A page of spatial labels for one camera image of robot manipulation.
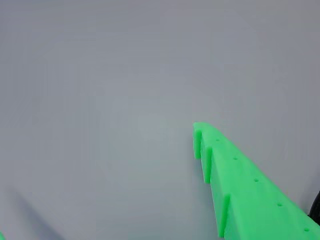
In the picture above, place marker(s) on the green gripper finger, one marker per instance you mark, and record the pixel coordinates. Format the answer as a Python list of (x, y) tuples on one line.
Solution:
[(250, 200), (1, 237)]

